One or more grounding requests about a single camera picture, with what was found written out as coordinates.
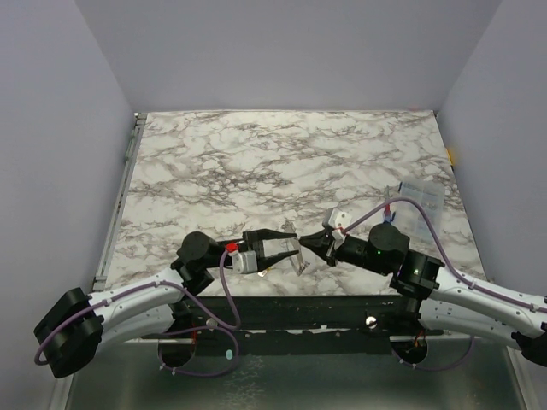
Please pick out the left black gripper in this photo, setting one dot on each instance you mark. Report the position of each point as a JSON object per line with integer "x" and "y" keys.
{"x": 255, "y": 240}

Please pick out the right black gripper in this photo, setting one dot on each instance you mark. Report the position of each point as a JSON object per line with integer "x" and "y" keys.
{"x": 332, "y": 247}

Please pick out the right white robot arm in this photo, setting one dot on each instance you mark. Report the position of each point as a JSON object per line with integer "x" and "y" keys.
{"x": 446, "y": 299}

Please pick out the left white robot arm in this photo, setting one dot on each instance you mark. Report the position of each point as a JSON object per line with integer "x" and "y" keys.
{"x": 80, "y": 324}

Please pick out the clear plastic organizer box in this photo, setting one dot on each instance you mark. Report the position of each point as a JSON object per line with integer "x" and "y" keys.
{"x": 408, "y": 219}

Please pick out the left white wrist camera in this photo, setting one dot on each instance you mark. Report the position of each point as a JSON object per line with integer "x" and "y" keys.
{"x": 244, "y": 262}

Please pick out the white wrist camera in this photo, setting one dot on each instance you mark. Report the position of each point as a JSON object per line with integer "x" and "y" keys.
{"x": 336, "y": 219}
{"x": 244, "y": 262}

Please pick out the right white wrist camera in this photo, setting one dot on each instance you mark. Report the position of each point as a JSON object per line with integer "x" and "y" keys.
{"x": 336, "y": 219}

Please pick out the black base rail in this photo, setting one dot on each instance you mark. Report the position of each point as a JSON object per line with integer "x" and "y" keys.
{"x": 299, "y": 325}

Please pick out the left aluminium frame rail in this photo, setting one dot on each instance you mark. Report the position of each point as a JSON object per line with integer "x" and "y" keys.
{"x": 101, "y": 275}

